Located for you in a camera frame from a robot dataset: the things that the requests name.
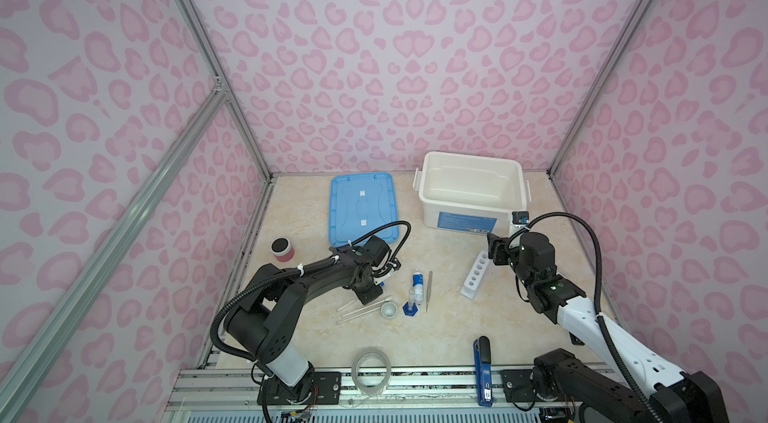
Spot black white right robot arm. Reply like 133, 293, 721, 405
486, 212, 729, 422

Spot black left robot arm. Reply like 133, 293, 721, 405
209, 220, 412, 403

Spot blue base small vial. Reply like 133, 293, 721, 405
403, 289, 418, 317

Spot white test tube rack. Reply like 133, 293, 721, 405
460, 250, 492, 300

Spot metal tweezers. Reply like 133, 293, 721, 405
424, 271, 433, 312

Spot white plastic storage box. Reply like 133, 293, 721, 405
413, 151, 531, 236

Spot blue plastic box lid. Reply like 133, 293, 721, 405
328, 172, 398, 247

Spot clear tape roll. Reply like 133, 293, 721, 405
351, 347, 392, 397

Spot blue black stapler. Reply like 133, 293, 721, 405
473, 336, 494, 407

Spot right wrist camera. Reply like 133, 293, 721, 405
510, 210, 530, 227

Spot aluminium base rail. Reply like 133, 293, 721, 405
161, 362, 685, 423

